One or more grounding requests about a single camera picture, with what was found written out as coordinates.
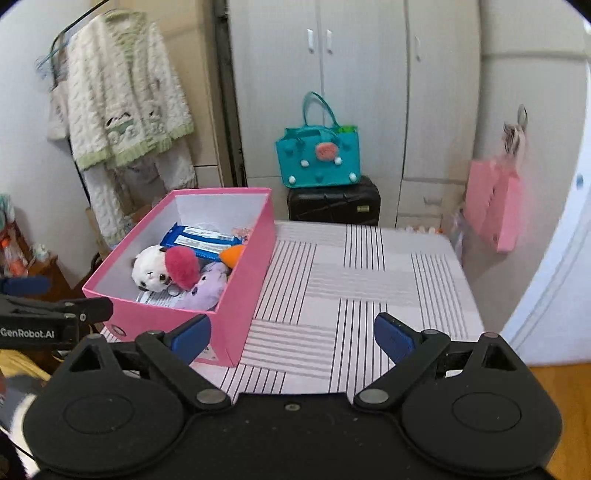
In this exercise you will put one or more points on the black suitcase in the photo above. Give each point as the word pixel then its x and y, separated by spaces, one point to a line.
pixel 356 204

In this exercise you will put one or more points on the orange soft ball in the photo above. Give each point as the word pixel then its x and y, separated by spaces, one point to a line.
pixel 231 255

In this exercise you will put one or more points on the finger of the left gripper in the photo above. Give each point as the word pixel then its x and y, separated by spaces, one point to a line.
pixel 24 286
pixel 87 310

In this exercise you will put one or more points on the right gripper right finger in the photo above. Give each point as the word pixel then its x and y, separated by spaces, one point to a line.
pixel 423 356

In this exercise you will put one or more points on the striped table cloth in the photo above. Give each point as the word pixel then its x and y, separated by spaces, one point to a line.
pixel 313 330

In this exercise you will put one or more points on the white wardrobe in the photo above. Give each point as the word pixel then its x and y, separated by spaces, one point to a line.
pixel 405 73

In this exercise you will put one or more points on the printed paper sheet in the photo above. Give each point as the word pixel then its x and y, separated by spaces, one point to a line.
pixel 159 299

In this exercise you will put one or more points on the teal felt handbag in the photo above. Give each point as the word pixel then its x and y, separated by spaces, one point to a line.
pixel 319 156

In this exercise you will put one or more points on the white cat plush toy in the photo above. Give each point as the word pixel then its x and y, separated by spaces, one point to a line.
pixel 149 272

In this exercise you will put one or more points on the blue white wipes pack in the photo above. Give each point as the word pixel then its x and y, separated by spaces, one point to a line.
pixel 205 244

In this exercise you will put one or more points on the red fluffy pompom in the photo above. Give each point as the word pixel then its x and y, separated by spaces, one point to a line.
pixel 182 266

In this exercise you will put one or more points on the purple plush toy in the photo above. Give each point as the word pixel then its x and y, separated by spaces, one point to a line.
pixel 205 294

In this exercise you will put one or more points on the cream green knit cardigan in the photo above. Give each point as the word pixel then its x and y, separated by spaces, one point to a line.
pixel 119 103

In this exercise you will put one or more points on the pink paper bag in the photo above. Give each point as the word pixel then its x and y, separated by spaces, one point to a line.
pixel 494 193

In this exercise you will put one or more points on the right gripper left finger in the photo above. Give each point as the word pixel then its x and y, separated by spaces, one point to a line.
pixel 151 373

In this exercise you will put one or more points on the pink storage box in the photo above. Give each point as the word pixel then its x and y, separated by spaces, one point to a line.
pixel 218 210

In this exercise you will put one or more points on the white door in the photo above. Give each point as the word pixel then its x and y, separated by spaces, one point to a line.
pixel 551 323

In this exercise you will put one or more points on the pink floral scrunchie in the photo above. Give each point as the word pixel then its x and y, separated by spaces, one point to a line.
pixel 243 234

